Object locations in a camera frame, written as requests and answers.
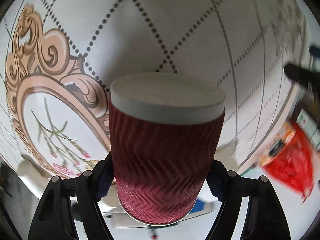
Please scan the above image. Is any red corrugated paper cup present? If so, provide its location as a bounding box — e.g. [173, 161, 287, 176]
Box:
[109, 73, 226, 225]

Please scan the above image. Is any red plastic bag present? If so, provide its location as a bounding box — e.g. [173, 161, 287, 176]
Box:
[258, 121, 314, 201]

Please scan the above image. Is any floral patterned tablecloth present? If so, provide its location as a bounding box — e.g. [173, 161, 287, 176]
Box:
[1, 0, 312, 177]

